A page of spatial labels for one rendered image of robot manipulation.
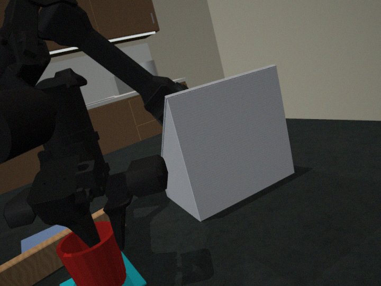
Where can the dark red cup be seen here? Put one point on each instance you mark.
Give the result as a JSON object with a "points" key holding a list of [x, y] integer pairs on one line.
{"points": [[100, 265]]}

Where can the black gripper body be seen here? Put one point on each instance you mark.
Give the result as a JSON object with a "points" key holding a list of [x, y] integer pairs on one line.
{"points": [[145, 176]]}

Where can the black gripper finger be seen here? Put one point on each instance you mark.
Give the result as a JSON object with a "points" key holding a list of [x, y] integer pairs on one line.
{"points": [[116, 213], [83, 227]]}

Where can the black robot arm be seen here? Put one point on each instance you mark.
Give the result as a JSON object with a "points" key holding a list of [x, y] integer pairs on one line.
{"points": [[31, 113]]}

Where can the light brown wooden beam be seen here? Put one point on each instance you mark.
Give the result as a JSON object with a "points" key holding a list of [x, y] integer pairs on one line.
{"points": [[38, 262]]}

